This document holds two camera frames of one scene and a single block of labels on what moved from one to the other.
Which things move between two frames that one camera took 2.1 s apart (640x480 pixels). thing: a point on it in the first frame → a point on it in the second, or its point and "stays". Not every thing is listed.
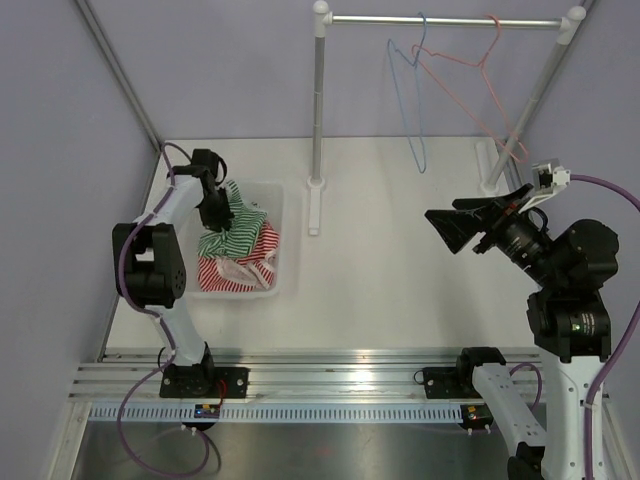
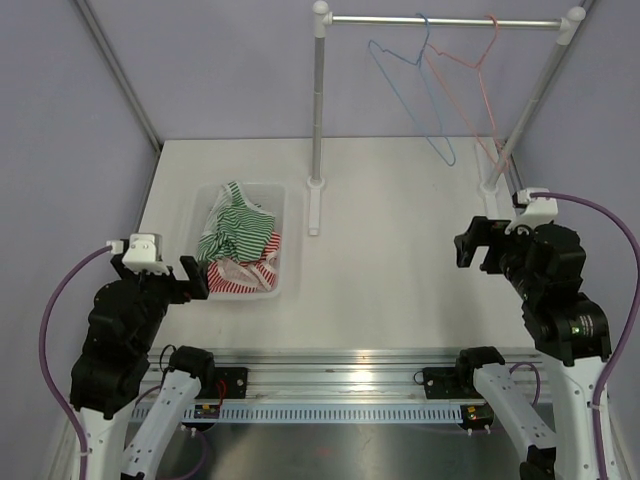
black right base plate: x=443 y=383 stays
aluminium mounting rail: x=134 y=377 stays
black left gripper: x=220 y=222 → x=195 y=287
